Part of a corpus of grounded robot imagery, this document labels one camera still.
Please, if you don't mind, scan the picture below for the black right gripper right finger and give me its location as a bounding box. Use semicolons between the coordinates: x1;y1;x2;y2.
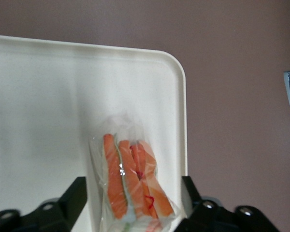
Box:
176;175;281;232

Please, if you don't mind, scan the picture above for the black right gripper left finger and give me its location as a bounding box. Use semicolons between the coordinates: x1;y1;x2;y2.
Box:
0;176;88;232

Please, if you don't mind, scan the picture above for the clear bag of carrot sticks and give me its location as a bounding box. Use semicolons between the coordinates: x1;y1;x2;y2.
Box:
88;113;182;232

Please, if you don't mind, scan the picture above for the cream plastic serving tray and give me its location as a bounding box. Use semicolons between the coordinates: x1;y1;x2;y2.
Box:
0;33;188;232

